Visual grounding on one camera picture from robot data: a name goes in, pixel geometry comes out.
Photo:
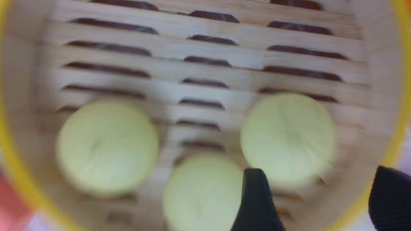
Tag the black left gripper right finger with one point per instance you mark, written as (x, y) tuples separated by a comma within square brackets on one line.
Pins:
[(389, 203)]

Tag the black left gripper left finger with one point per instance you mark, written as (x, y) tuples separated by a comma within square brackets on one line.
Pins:
[(257, 211)]

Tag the yellow bun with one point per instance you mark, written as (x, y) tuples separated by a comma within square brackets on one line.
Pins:
[(203, 193), (107, 148), (291, 137)]

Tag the pink checked tablecloth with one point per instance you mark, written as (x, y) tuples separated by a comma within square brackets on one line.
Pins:
[(39, 222)]

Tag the yellow bamboo steamer tray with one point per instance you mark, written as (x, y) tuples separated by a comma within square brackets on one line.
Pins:
[(197, 68)]

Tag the salmon foam cube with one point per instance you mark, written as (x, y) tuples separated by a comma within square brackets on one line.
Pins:
[(14, 214)]

